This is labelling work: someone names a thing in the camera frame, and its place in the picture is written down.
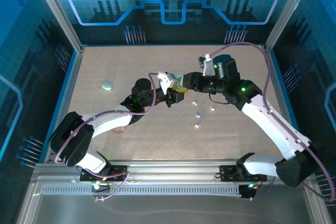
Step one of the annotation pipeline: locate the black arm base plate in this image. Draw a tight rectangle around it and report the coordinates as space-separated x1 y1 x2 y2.
219 164 268 183
79 165 129 182

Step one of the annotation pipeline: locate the slotted grey cable duct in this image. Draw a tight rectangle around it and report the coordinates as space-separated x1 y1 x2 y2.
41 185 244 196

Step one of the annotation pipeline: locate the aluminium side rail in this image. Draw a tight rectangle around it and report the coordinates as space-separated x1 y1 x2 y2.
264 47 300 130
43 47 85 163

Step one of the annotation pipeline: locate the thin black cable loop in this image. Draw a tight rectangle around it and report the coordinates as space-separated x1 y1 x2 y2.
209 93 232 105

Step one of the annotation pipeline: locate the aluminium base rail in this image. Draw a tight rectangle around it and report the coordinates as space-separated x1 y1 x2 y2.
34 158 316 183

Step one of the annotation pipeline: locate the grey metal shelf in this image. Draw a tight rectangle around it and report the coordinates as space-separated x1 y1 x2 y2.
15 176 333 224

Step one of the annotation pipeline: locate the aluminium frame post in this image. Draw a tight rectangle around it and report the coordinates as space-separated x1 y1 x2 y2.
29 0 85 51
264 0 317 51

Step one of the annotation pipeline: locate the small black controller board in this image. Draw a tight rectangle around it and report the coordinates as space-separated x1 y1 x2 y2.
91 180 111 194
238 182 259 200

